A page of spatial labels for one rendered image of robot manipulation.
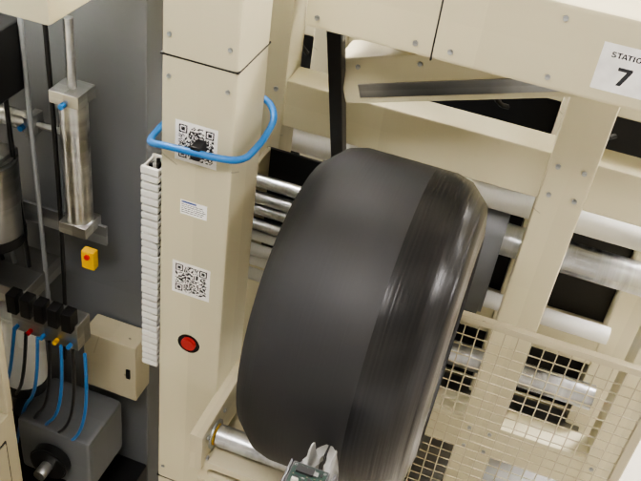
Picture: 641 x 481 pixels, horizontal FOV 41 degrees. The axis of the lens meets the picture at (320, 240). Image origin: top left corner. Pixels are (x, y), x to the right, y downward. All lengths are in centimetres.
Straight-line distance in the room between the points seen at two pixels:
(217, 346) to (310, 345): 39
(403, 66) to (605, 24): 41
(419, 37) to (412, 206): 30
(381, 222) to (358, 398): 27
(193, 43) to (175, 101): 11
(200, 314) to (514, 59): 72
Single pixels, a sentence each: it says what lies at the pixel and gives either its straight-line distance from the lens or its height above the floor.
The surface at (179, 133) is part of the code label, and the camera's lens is 143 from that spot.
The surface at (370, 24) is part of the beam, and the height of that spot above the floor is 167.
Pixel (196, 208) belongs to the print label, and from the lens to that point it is 149.
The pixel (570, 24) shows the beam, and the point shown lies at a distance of 145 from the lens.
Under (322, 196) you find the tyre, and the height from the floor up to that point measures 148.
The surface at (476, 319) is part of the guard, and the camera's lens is 197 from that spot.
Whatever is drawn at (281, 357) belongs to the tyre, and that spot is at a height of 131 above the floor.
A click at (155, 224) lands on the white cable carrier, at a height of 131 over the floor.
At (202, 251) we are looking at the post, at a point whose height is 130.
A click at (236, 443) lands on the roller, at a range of 173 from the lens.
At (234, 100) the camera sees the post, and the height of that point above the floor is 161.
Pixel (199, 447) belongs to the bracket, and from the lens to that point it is 171.
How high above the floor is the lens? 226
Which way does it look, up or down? 37 degrees down
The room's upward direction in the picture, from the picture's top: 9 degrees clockwise
